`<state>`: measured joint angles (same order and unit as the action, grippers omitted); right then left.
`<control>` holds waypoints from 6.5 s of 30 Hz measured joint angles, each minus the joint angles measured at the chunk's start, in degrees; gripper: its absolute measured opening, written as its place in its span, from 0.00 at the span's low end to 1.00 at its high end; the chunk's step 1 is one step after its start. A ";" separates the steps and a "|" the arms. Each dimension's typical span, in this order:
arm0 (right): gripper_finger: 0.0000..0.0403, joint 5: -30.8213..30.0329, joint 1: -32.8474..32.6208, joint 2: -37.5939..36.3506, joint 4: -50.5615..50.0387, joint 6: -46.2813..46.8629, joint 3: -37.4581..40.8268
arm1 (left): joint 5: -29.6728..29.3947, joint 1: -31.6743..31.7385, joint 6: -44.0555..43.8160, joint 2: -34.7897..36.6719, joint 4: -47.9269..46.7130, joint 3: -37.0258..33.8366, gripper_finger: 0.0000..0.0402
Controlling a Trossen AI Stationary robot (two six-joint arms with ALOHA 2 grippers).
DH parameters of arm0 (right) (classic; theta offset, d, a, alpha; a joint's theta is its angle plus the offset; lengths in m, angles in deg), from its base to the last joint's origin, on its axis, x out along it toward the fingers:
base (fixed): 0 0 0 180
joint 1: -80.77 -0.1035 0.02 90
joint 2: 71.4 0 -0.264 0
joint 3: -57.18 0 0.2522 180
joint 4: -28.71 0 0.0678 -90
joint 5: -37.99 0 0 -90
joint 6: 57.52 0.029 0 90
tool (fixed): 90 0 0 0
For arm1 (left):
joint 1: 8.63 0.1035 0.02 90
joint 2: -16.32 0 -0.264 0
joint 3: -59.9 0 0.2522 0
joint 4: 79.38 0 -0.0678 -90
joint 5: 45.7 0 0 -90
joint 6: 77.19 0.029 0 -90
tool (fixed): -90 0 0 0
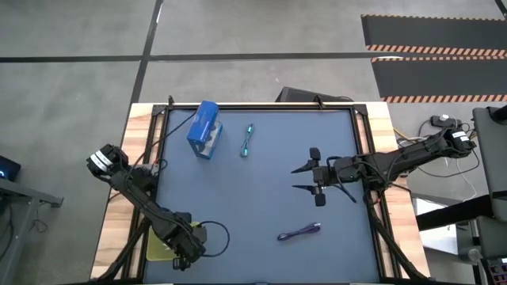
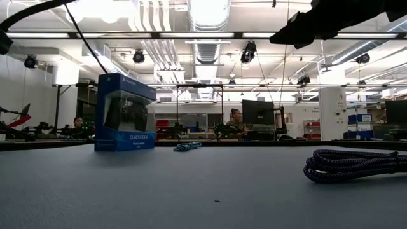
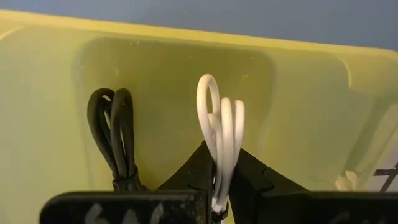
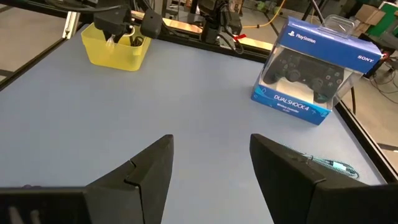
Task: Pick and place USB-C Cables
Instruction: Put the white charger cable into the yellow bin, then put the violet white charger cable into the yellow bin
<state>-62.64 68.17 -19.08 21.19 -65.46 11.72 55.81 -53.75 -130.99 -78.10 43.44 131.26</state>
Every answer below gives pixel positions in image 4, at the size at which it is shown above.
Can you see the black game controller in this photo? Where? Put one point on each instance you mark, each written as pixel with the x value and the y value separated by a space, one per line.
pixel 306 73

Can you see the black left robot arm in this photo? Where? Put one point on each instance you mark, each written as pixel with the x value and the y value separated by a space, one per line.
pixel 219 21

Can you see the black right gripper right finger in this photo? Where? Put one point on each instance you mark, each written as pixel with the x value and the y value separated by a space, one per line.
pixel 280 180

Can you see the aluminium extrusion post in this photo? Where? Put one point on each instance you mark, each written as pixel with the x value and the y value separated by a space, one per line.
pixel 71 25

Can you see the yellow plastic bin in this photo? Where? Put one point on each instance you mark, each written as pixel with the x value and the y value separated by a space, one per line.
pixel 115 57

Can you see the green panel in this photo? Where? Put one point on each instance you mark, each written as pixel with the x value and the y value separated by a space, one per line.
pixel 387 18

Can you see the cardboard box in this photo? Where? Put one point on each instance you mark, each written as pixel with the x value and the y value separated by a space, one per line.
pixel 370 14

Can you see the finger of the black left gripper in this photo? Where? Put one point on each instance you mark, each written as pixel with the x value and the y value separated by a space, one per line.
pixel 113 21
pixel 151 23

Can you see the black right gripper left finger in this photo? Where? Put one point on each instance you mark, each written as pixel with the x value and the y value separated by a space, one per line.
pixel 140 186

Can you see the red tag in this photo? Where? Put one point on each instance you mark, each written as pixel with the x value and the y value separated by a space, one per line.
pixel 240 37

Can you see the blue DualShock controller box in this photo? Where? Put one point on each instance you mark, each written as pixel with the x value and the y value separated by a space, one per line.
pixel 323 46

